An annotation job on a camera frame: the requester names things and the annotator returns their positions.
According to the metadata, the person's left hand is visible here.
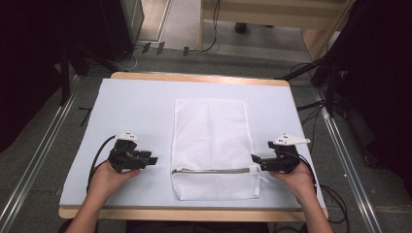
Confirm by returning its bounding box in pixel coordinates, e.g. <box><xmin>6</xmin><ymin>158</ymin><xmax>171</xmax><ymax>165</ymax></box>
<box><xmin>88</xmin><ymin>159</ymin><xmax>142</xmax><ymax>204</ymax></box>

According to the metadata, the person's right hand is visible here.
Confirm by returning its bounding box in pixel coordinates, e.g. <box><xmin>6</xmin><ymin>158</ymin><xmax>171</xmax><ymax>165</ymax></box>
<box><xmin>268</xmin><ymin>160</ymin><xmax>318</xmax><ymax>205</ymax></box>

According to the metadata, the dark cabinet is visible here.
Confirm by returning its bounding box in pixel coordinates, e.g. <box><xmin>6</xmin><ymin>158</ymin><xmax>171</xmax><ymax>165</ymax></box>
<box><xmin>99</xmin><ymin>0</ymin><xmax>146</xmax><ymax>63</ymax></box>

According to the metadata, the white table mat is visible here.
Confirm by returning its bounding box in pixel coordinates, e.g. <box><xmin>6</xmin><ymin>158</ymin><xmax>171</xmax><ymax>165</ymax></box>
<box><xmin>59</xmin><ymin>78</ymin><xmax>326</xmax><ymax>210</ymax></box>

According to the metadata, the white mesh laundry bag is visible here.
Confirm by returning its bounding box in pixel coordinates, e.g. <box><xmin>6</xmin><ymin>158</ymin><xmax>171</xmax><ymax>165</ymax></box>
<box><xmin>170</xmin><ymin>98</ymin><xmax>270</xmax><ymax>202</ymax></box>

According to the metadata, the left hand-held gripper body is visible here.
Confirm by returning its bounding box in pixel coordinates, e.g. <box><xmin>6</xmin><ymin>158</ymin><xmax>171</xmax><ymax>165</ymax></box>
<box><xmin>108</xmin><ymin>131</ymin><xmax>154</xmax><ymax>174</ymax></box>

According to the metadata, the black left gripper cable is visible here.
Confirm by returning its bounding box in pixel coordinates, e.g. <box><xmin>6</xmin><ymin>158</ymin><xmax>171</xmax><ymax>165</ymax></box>
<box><xmin>86</xmin><ymin>134</ymin><xmax>118</xmax><ymax>195</ymax></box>

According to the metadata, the wooden table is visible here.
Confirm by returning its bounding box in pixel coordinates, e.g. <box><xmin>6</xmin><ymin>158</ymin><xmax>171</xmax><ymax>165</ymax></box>
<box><xmin>57</xmin><ymin>71</ymin><xmax>329</xmax><ymax>223</ymax></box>

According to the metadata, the light wooden furniture frame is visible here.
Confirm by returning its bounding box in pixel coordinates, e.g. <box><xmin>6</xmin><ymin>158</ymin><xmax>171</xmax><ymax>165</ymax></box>
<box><xmin>198</xmin><ymin>0</ymin><xmax>356</xmax><ymax>62</ymax></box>

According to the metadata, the metal floor rail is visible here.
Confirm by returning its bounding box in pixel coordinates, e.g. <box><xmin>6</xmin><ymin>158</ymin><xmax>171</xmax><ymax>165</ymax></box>
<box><xmin>0</xmin><ymin>75</ymin><xmax>82</xmax><ymax>233</ymax></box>
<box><xmin>312</xmin><ymin>86</ymin><xmax>385</xmax><ymax>233</ymax></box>

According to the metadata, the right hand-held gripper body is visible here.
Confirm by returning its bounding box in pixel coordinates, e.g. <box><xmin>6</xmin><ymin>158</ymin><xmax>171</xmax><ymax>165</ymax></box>
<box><xmin>265</xmin><ymin>133</ymin><xmax>311</xmax><ymax>175</ymax></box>

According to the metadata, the dark curtain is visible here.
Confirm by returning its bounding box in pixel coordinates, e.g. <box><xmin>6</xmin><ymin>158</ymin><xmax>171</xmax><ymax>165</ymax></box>
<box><xmin>325</xmin><ymin>0</ymin><xmax>412</xmax><ymax>198</ymax></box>
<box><xmin>0</xmin><ymin>0</ymin><xmax>108</xmax><ymax>153</ymax></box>

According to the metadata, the black metal stand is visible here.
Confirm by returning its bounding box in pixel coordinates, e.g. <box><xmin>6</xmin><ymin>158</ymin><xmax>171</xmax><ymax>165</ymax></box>
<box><xmin>274</xmin><ymin>54</ymin><xmax>344</xmax><ymax>118</ymax></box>
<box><xmin>57</xmin><ymin>42</ymin><xmax>124</xmax><ymax>107</ymax></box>

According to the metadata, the black floor cable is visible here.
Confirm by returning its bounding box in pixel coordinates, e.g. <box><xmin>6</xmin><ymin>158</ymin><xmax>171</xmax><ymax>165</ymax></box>
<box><xmin>186</xmin><ymin>0</ymin><xmax>223</xmax><ymax>54</ymax></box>

